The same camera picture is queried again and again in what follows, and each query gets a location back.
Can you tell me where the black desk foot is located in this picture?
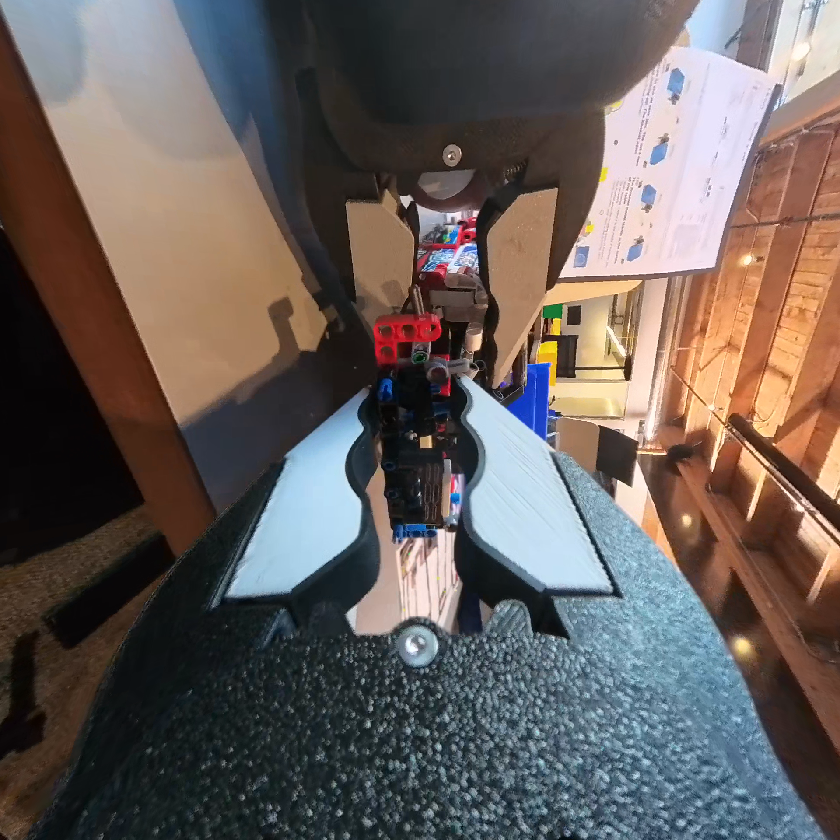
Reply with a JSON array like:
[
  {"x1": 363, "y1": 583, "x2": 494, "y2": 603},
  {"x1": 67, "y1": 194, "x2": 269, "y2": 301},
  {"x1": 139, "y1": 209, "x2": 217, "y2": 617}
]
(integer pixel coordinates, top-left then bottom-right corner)
[{"x1": 42, "y1": 532, "x2": 177, "y2": 651}]

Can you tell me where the black metal rail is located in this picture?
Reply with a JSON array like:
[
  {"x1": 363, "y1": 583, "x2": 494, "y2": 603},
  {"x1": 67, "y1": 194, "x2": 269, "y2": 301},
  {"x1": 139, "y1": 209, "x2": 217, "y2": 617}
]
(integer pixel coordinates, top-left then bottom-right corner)
[{"x1": 725, "y1": 412, "x2": 840, "y2": 549}]

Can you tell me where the blue plastic bin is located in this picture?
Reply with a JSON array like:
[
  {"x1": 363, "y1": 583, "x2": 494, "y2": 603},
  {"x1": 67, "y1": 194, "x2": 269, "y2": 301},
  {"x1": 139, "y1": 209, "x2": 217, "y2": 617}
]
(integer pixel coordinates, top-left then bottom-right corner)
[{"x1": 497, "y1": 362, "x2": 552, "y2": 441}]

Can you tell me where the printed instruction sheet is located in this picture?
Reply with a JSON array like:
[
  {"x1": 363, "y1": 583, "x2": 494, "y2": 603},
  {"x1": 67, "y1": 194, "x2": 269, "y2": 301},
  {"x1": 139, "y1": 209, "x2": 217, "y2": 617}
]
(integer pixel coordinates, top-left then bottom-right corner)
[{"x1": 558, "y1": 46, "x2": 783, "y2": 284}]

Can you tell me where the black chair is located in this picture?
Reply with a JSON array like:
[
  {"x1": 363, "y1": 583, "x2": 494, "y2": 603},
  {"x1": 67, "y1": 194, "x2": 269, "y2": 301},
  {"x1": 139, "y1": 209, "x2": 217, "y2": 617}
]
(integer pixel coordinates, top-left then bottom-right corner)
[{"x1": 594, "y1": 425, "x2": 642, "y2": 488}]

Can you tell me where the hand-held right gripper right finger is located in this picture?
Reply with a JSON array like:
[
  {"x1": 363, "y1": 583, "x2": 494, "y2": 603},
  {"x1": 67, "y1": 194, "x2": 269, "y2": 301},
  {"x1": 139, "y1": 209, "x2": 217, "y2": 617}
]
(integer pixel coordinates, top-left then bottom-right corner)
[{"x1": 454, "y1": 375, "x2": 621, "y2": 621}]

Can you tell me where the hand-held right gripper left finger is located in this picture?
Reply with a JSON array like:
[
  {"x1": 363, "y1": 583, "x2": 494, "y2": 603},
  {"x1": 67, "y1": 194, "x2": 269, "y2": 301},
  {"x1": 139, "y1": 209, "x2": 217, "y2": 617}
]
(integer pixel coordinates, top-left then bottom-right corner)
[{"x1": 223, "y1": 386, "x2": 383, "y2": 621}]

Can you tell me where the toy brick race car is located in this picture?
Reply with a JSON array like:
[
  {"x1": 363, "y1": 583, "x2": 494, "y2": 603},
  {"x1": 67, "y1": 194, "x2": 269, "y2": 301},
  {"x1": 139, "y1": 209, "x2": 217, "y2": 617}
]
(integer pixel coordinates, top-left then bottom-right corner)
[{"x1": 371, "y1": 223, "x2": 493, "y2": 542}]

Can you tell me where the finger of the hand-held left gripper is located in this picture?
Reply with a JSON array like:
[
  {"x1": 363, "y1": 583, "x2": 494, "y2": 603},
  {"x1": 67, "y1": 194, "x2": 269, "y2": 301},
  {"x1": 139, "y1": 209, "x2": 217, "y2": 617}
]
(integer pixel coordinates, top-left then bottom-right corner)
[
  {"x1": 476, "y1": 184, "x2": 560, "y2": 388},
  {"x1": 345, "y1": 196, "x2": 421, "y2": 311}
]

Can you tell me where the brown chair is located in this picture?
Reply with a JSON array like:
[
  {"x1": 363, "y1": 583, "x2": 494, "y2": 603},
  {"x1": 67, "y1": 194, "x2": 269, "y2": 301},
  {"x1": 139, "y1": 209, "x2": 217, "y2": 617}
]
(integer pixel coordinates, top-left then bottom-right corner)
[{"x1": 556, "y1": 416, "x2": 601, "y2": 472}]

